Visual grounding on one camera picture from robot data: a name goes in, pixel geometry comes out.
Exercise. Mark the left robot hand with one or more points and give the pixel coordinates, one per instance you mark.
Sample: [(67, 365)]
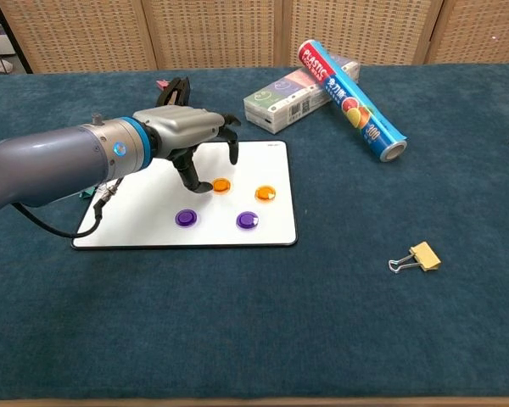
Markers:
[(178, 125)]

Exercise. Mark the orange round magnet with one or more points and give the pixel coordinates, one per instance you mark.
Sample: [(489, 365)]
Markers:
[(222, 185), (265, 193)]

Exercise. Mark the purple round magnet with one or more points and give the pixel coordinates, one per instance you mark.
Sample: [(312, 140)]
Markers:
[(186, 218), (247, 220)]

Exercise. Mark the white rectangular board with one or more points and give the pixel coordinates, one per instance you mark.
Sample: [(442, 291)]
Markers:
[(258, 165)]

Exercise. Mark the black stapler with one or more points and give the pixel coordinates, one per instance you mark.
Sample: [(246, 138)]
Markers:
[(174, 91)]

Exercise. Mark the pink binder clip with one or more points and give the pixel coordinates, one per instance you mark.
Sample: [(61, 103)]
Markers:
[(160, 83)]

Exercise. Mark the wooden folding screen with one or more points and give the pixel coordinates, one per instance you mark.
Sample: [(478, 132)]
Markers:
[(216, 34)]

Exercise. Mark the tissue multipack in clear wrap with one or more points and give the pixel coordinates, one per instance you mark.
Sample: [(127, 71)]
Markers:
[(280, 106)]

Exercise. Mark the teal binder clip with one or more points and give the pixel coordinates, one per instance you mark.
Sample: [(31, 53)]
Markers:
[(87, 194)]

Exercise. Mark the red blue foil box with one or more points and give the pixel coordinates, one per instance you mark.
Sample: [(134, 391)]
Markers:
[(352, 102)]

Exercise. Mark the dark blue table carpet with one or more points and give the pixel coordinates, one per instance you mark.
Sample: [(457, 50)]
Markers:
[(237, 330)]

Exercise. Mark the large yellow binder clip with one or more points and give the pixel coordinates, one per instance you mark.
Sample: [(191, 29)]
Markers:
[(426, 256)]

